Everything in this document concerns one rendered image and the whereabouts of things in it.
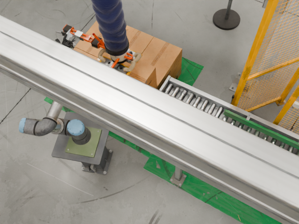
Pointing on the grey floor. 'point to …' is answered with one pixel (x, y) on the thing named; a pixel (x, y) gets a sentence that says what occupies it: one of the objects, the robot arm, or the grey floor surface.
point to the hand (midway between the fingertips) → (72, 34)
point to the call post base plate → (177, 181)
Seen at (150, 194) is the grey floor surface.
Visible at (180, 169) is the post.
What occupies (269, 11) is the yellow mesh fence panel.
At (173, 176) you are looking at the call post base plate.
